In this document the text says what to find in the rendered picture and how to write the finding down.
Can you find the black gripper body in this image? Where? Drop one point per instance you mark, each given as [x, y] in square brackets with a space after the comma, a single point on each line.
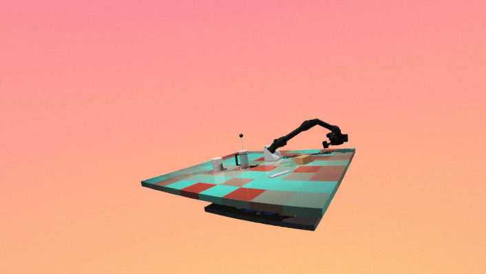
[325, 144]

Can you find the white cylinder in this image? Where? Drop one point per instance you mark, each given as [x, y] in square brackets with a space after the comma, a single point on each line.
[217, 164]

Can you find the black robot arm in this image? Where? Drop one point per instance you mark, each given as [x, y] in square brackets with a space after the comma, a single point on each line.
[335, 133]

